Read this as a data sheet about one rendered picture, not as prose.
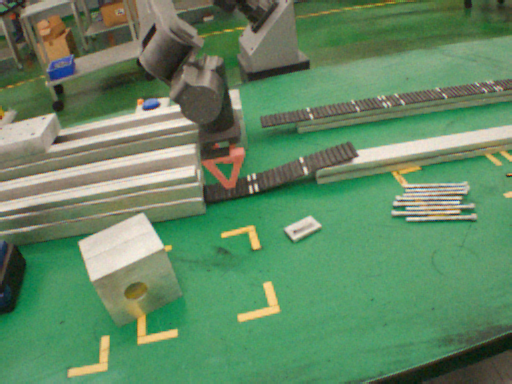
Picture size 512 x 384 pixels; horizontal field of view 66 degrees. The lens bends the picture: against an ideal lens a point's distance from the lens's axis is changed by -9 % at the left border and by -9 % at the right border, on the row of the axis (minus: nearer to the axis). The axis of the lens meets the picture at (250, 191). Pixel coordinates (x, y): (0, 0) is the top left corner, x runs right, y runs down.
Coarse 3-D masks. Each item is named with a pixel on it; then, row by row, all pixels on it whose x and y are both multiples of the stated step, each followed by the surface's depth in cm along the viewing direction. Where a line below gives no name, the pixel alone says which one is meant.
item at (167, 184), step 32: (128, 160) 75; (160, 160) 74; (192, 160) 75; (0, 192) 75; (32, 192) 75; (64, 192) 70; (96, 192) 68; (128, 192) 69; (160, 192) 69; (192, 192) 70; (0, 224) 70; (32, 224) 71; (64, 224) 71; (96, 224) 72
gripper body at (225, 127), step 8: (224, 96) 64; (224, 104) 64; (224, 112) 65; (232, 112) 67; (216, 120) 65; (224, 120) 65; (232, 120) 67; (200, 128) 68; (208, 128) 66; (216, 128) 66; (224, 128) 66; (232, 128) 67; (200, 136) 66; (208, 136) 66; (216, 136) 65; (224, 136) 65; (232, 136) 64; (240, 136) 65; (200, 144) 65; (208, 144) 65; (232, 144) 65
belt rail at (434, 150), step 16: (496, 128) 75; (400, 144) 76; (416, 144) 75; (432, 144) 74; (448, 144) 73; (464, 144) 73; (480, 144) 73; (496, 144) 73; (352, 160) 74; (368, 160) 73; (384, 160) 73; (400, 160) 73; (416, 160) 74; (432, 160) 74; (448, 160) 74; (320, 176) 75; (336, 176) 74; (352, 176) 74
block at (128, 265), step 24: (144, 216) 59; (96, 240) 56; (120, 240) 55; (144, 240) 55; (96, 264) 52; (120, 264) 52; (144, 264) 53; (168, 264) 55; (96, 288) 51; (120, 288) 52; (144, 288) 55; (168, 288) 56; (120, 312) 54; (144, 312) 56
